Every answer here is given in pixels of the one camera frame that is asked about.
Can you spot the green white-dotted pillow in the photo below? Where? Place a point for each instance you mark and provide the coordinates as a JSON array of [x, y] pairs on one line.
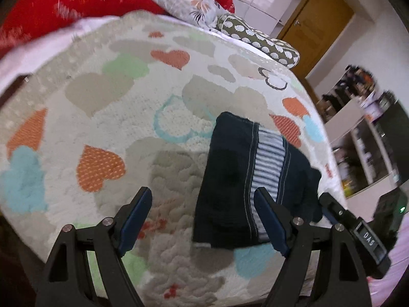
[[265, 43]]

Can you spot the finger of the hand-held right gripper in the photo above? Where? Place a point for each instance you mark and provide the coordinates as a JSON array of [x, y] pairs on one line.
[[332, 206]]

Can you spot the heart printed blanket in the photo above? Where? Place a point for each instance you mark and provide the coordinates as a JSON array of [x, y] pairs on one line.
[[111, 134]]

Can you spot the wooden door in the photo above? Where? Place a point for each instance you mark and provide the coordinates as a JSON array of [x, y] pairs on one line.
[[314, 28]]

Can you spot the white bed sheet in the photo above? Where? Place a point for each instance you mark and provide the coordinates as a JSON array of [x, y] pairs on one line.
[[48, 38]]

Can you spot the floral grey pillow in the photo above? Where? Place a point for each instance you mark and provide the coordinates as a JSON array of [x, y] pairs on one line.
[[185, 0]]

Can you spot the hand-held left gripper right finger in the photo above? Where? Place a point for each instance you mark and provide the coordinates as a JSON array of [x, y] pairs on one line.
[[268, 220]]

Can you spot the cluttered white shelf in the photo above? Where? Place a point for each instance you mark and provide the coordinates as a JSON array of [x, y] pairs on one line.
[[364, 128]]

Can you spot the navy pants with striped band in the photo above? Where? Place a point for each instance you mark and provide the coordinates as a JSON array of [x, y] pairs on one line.
[[223, 182]]

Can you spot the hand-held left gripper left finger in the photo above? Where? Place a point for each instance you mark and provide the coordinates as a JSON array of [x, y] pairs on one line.
[[135, 220]]

